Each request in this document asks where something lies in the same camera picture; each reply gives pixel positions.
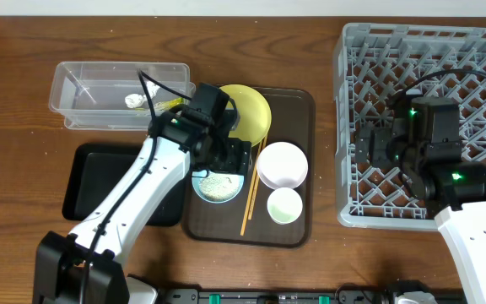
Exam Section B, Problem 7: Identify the pile of rice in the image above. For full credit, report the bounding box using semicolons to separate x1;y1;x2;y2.
198;173;240;203

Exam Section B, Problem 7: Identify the light blue bowl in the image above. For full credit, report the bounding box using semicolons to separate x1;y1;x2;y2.
192;171;245;204

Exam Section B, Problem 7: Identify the green snack wrapper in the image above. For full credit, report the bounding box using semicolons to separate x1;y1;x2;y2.
137;95;184;112

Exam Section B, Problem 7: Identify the small white cup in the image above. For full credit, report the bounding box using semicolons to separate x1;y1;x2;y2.
267;187;303;225

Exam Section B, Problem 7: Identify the white tissue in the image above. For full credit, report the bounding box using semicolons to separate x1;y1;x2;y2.
124;81;160;109

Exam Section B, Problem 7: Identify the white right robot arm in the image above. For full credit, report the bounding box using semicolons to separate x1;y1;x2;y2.
355;95;486;303

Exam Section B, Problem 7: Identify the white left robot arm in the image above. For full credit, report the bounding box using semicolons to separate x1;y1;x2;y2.
33;106;251;303

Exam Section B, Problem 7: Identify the grey dishwasher rack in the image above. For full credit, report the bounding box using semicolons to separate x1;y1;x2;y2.
332;23;486;231

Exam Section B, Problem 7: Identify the wooden chopstick left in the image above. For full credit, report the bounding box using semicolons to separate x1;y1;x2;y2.
240;139;265;236

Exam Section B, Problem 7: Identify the wooden chopstick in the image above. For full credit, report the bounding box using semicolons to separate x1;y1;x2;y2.
247;135;267;220
240;139;265;236

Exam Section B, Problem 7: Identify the yellow plate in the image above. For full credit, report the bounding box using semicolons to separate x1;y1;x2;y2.
220;84;272;147

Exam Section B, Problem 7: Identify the wooden chopstick right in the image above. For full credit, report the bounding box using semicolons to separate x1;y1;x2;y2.
247;135;267;220

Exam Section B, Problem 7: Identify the pink white bowl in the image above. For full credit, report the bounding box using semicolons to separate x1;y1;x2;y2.
256;142;309;189

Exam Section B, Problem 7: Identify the dark brown serving tray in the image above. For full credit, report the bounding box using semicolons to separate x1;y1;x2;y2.
181;87;316;248

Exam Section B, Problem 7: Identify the black square tray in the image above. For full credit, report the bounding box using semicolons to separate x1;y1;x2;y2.
62;143;187;227

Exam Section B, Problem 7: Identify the clear plastic bin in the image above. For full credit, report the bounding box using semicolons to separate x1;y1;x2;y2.
49;62;195;131

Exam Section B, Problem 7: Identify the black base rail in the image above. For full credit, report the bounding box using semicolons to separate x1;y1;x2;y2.
156;280;467;304

